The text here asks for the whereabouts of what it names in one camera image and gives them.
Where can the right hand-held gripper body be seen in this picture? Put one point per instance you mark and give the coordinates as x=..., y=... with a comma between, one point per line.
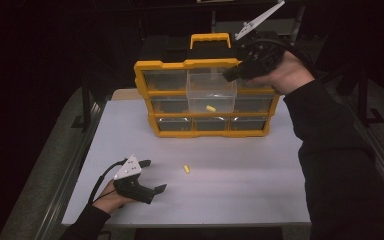
x=261, y=55

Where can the clear plastic pull-out bin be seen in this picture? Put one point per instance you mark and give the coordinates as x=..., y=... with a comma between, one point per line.
x=210, y=91

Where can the person's left hand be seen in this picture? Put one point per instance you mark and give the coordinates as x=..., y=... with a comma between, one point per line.
x=110, y=198

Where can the set of clear organizer drawers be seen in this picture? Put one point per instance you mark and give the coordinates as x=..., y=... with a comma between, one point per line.
x=166, y=80

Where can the small yellow plug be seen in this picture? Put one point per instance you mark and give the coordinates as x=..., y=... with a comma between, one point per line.
x=186, y=169
x=210, y=108

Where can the yellow black drawer organizer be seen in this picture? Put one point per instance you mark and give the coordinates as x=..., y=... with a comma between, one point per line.
x=240, y=133

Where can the person's right hand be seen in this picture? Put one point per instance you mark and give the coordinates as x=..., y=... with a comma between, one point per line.
x=290, y=75

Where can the black stand post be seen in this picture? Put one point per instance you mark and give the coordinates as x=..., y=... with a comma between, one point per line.
x=362, y=96
x=86, y=100

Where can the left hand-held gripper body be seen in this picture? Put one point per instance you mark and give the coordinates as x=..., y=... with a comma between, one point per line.
x=128, y=170

